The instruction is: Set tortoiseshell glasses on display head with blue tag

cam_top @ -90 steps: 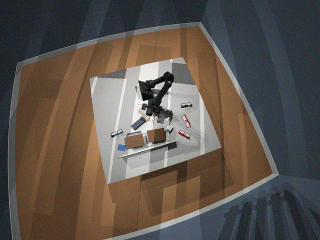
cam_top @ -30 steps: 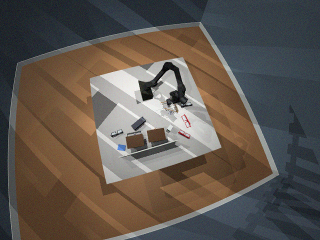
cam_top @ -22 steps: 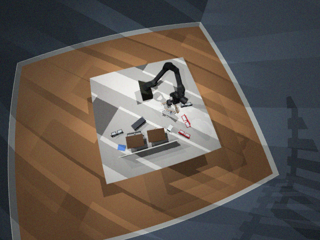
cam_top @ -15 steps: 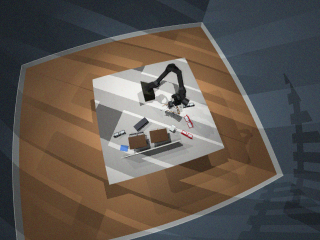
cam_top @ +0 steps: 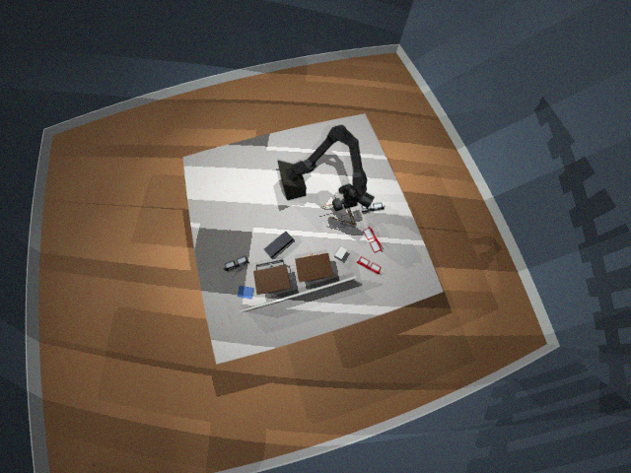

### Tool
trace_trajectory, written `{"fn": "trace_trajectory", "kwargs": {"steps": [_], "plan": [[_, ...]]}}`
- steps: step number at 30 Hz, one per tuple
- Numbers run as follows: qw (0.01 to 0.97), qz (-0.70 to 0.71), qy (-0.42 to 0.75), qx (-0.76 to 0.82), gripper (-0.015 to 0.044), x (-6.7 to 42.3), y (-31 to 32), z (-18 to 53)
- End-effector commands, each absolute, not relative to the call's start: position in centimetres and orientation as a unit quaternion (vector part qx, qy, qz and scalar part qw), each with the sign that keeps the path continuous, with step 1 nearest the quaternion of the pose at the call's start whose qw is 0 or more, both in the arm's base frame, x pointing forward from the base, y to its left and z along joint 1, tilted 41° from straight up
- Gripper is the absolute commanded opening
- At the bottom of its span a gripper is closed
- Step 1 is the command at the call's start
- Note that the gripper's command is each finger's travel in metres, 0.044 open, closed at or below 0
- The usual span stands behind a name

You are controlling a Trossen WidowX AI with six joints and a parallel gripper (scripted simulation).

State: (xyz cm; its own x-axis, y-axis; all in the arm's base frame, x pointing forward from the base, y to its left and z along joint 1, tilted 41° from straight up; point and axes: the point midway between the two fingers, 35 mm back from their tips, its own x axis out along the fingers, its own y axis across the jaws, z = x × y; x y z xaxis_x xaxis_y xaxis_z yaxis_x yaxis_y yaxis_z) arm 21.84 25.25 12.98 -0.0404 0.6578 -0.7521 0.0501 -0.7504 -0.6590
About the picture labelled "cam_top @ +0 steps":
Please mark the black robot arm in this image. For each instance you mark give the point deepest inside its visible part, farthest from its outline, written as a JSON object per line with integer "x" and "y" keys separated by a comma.
{"x": 359, "y": 187}

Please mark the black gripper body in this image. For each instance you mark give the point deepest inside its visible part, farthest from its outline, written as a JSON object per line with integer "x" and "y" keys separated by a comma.
{"x": 337, "y": 203}

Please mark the brown tortoiseshell glasses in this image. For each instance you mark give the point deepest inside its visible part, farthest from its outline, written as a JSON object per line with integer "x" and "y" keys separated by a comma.
{"x": 351, "y": 216}

